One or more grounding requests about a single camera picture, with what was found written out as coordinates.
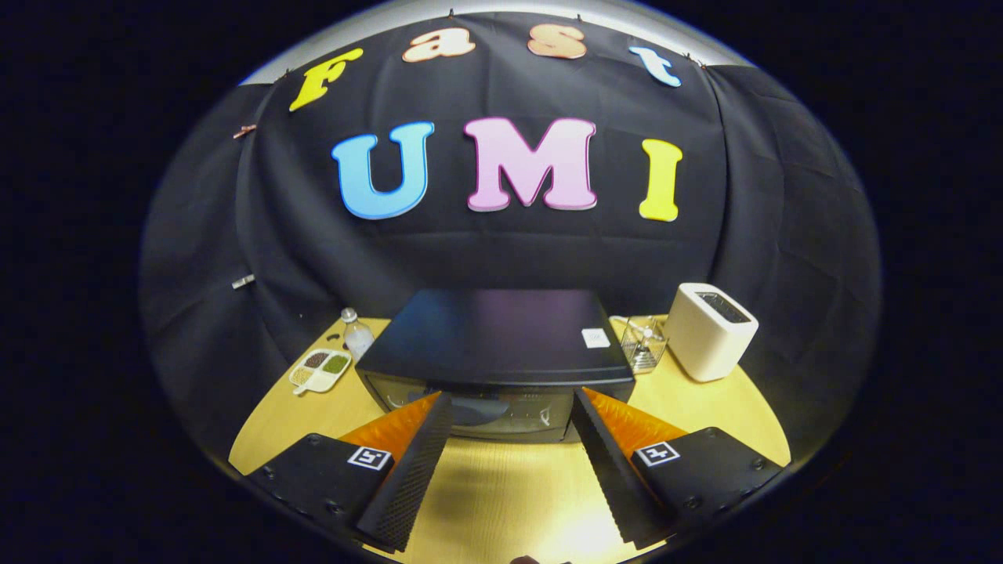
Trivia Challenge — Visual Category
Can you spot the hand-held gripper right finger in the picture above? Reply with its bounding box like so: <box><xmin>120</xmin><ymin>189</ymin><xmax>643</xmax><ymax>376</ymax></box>
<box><xmin>570</xmin><ymin>387</ymin><xmax>784</xmax><ymax>549</ymax></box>

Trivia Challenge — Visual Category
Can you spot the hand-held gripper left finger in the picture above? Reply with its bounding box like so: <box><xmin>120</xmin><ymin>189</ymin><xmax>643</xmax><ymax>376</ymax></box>
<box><xmin>247</xmin><ymin>392</ymin><xmax>455</xmax><ymax>553</ymax></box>

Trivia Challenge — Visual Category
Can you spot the black toaster oven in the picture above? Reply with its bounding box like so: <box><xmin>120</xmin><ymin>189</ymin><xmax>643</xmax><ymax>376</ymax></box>
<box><xmin>355</xmin><ymin>288</ymin><xmax>637</xmax><ymax>444</ymax></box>

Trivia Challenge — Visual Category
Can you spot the cream white toaster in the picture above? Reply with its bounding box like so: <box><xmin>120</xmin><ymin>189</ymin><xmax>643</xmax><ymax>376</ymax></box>
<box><xmin>664</xmin><ymin>283</ymin><xmax>759</xmax><ymax>383</ymax></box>

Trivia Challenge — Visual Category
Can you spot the white divided seed tray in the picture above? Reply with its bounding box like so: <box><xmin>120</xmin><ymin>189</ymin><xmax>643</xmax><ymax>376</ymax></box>
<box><xmin>288</xmin><ymin>348</ymin><xmax>353</xmax><ymax>396</ymax></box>

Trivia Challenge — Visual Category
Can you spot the clear plastic bottle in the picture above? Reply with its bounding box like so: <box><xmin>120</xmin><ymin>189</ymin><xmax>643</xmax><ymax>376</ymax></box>
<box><xmin>341</xmin><ymin>308</ymin><xmax>377</xmax><ymax>363</ymax></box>

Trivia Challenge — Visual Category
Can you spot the small wire basket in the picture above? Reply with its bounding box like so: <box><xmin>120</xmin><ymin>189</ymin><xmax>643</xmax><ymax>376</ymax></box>
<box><xmin>619</xmin><ymin>315</ymin><xmax>668</xmax><ymax>374</ymax></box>

